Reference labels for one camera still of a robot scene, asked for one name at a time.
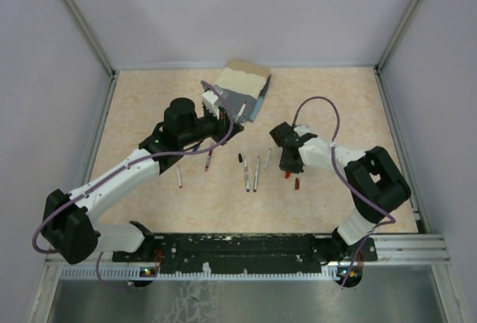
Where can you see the white brown-end marker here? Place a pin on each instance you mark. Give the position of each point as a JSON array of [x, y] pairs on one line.
[[256, 175]]

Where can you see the aluminium frame post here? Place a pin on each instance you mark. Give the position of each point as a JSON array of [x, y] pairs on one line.
[[399, 31], [88, 34]]

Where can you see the aluminium frame post left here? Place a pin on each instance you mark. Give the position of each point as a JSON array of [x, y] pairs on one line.
[[88, 34]]

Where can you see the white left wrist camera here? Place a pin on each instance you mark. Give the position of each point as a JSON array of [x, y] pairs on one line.
[[212, 103]]

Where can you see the folded grey beige cloth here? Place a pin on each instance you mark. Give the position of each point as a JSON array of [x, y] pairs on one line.
[[241, 82]]

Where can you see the white red-end marker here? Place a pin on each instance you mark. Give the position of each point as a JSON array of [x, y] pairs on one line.
[[239, 117]]

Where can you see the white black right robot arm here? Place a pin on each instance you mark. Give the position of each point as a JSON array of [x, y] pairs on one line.
[[376, 184]]

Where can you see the aluminium frame post right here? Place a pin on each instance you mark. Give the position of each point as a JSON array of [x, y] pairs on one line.
[[399, 31]]

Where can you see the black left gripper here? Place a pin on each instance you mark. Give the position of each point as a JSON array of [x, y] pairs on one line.
[[222, 124]]

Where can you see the small white black-end pen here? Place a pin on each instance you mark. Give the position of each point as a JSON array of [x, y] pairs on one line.
[[267, 160]]

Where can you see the white blue-end marker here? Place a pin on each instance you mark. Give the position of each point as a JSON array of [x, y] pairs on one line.
[[246, 175]]

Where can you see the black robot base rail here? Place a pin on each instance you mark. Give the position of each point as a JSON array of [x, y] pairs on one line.
[[231, 254]]

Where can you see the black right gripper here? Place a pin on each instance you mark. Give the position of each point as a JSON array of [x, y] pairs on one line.
[[286, 166]]

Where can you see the red clear pen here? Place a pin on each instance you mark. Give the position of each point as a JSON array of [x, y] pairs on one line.
[[208, 160]]

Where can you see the small white red-end pen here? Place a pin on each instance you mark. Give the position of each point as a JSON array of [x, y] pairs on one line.
[[179, 177]]

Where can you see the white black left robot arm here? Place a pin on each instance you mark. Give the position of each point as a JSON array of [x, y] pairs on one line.
[[71, 219]]

